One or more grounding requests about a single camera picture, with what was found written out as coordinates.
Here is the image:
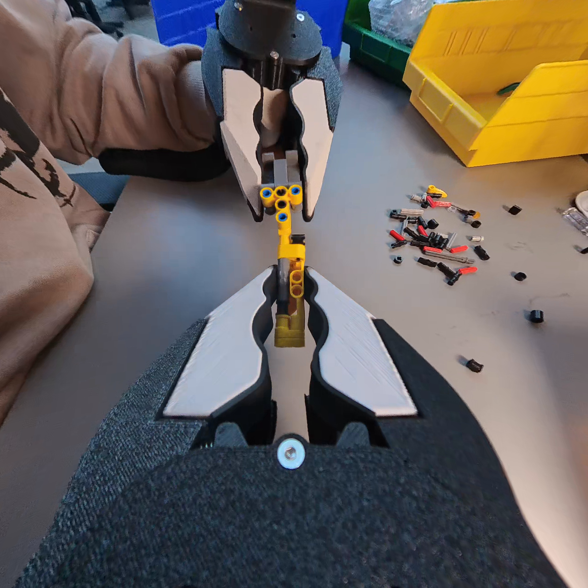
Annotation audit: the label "green plastic bin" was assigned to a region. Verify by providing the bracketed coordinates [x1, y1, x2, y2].
[342, 0, 416, 88]

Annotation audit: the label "yellow plastic bin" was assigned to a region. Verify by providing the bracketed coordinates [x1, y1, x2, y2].
[403, 0, 588, 168]

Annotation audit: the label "yellow brick arm piece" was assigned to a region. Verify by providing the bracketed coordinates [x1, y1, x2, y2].
[273, 221, 310, 348]

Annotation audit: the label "grey brick assembly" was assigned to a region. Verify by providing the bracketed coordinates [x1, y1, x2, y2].
[260, 152, 306, 226]

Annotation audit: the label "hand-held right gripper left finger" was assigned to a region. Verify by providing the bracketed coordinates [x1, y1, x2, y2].
[164, 269, 276, 419]

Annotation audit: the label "person's beige sweatshirt torso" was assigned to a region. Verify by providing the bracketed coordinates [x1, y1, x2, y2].
[0, 0, 113, 425]

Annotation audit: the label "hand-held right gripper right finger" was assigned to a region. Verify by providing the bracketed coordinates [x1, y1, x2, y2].
[306, 273, 419, 419]

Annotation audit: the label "black armrest pad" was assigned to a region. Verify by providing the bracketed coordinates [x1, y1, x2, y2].
[100, 143, 230, 183]

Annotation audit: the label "scattered small building pieces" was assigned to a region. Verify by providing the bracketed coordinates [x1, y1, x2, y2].
[386, 184, 588, 373]

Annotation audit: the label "grey desk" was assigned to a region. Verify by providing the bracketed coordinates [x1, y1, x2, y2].
[0, 55, 588, 588]

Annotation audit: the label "blue plastic bin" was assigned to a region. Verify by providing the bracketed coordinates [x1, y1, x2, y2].
[150, 0, 350, 60]

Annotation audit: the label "clear plastic bag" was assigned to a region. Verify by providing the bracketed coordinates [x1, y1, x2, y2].
[368, 0, 460, 47]

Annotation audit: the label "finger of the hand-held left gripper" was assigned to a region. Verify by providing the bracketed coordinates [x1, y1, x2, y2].
[221, 70, 276, 221]
[290, 77, 334, 221]

